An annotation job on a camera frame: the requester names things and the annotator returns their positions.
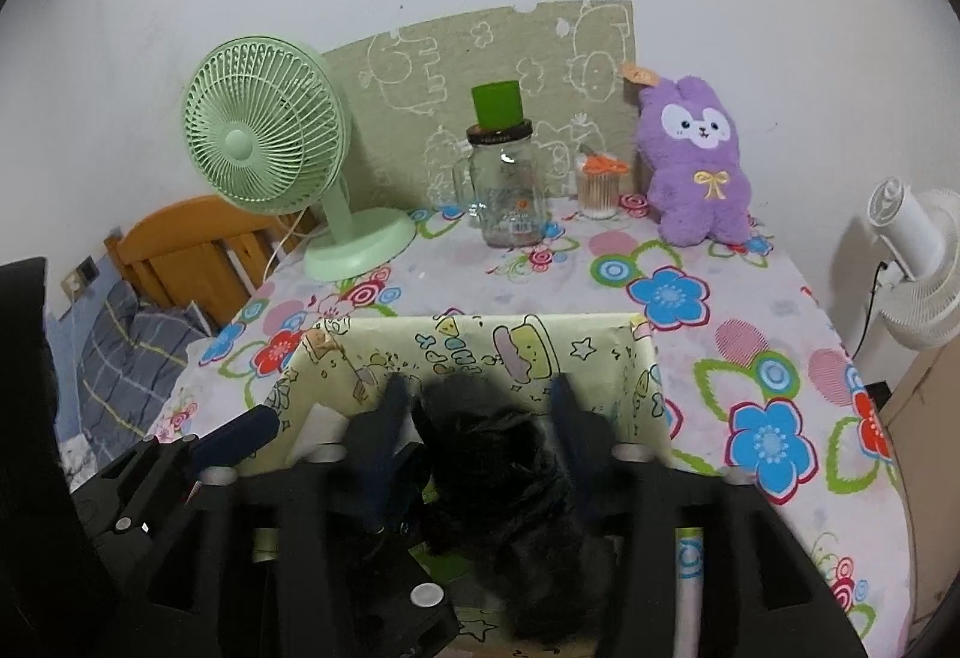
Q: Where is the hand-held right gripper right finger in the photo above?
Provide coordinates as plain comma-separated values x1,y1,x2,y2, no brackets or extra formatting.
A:
551,373,871,658

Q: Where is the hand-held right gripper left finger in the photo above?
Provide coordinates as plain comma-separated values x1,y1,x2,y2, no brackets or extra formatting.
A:
142,373,432,658

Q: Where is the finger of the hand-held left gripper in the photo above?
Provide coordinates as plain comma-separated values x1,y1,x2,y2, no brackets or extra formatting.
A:
352,538,460,658
150,405,280,479

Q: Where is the white cloth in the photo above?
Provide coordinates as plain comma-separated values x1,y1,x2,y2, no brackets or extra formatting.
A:
304,401,357,449

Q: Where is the black fuzzy cloth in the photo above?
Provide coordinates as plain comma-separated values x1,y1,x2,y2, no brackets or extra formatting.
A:
409,377,623,644

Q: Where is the yellow printed fabric box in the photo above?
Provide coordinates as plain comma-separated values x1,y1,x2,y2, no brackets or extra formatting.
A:
251,311,710,658

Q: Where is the grey plaid pillow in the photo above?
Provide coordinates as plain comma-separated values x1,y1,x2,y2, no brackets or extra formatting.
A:
75,279,215,464

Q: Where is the dark cloth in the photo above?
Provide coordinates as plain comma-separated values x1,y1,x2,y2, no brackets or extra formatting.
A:
0,257,121,658

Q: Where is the blue checked bed sheet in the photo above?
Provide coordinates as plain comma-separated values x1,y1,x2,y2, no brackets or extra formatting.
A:
45,309,113,486

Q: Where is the floral tablecloth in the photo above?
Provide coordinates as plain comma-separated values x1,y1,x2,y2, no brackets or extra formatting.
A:
142,197,912,658

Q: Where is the wooden bed headboard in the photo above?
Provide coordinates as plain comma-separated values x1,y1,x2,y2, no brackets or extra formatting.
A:
103,194,323,333

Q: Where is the cotton swab container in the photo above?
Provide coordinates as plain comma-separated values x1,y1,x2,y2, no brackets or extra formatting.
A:
576,152,627,222

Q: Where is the glass mug jar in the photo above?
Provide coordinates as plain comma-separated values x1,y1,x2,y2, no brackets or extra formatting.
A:
452,118,548,248

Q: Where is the purple plush bunny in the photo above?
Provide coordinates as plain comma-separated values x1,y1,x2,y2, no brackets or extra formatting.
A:
622,62,755,248

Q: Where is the green desk fan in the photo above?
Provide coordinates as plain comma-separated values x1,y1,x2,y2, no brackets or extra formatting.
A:
184,35,417,284

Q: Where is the green plastic cup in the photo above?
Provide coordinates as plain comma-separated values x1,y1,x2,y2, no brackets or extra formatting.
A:
471,79,526,130

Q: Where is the beige wooden panel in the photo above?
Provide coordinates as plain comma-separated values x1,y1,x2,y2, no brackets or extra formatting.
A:
876,339,960,636

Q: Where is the green printed cardboard panel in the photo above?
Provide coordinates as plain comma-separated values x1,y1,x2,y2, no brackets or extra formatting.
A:
322,0,638,213

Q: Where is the white standing fan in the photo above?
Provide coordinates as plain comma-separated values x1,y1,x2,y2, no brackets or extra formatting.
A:
866,176,960,351

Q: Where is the white fan cable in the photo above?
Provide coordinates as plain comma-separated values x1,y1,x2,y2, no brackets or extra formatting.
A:
262,208,320,288

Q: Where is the wall socket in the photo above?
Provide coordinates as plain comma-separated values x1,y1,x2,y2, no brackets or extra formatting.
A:
60,255,101,303

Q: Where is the black fan cable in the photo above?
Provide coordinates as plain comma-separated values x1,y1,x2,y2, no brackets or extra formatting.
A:
851,260,893,359

